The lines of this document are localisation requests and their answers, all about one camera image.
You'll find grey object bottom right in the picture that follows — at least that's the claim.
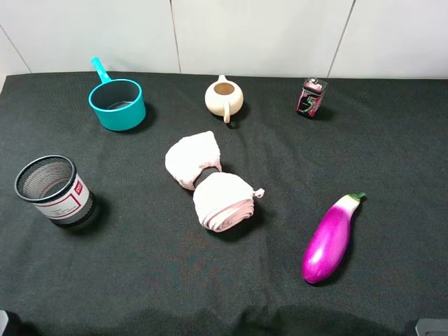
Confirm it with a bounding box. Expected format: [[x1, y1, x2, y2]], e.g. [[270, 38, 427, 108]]
[[415, 318, 448, 336]]

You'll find pink towel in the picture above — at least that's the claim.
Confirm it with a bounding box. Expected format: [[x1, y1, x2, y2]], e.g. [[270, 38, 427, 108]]
[[165, 131, 265, 232]]

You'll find black tablecloth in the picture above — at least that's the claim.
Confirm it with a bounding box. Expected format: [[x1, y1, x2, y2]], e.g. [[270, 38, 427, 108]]
[[1, 72, 447, 335]]

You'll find cream ceramic teapot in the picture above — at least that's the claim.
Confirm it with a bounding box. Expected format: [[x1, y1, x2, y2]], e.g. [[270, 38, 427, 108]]
[[204, 75, 244, 124]]

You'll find teal plastic scoop cup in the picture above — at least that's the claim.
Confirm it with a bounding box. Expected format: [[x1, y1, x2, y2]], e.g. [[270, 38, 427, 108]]
[[88, 57, 146, 132]]

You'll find black gum box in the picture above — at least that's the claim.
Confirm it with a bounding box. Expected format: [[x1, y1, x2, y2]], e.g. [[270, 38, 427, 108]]
[[296, 77, 328, 118]]

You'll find black mesh pen holder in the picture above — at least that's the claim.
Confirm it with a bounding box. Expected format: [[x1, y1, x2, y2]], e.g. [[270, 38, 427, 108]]
[[14, 155, 95, 228]]

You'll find purple toy eggplant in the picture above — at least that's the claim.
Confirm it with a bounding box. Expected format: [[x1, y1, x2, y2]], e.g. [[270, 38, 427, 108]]
[[301, 192, 366, 284]]

